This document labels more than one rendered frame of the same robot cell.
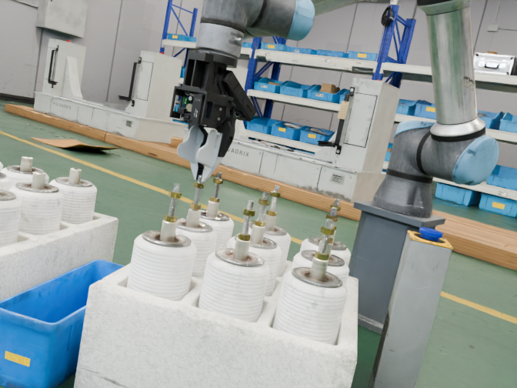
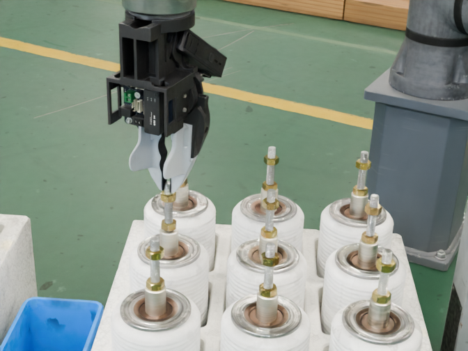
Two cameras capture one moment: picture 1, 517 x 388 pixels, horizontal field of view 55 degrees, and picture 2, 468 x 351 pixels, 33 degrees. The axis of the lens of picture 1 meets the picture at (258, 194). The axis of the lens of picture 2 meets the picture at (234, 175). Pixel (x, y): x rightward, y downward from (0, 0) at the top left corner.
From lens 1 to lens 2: 0.34 m
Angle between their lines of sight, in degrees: 19
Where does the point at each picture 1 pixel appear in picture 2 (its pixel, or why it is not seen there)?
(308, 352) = not seen: outside the picture
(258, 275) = (301, 342)
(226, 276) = not seen: outside the picture
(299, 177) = not seen: outside the picture
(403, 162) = (433, 21)
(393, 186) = (421, 60)
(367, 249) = (393, 156)
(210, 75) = (161, 55)
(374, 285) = (409, 203)
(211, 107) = (173, 104)
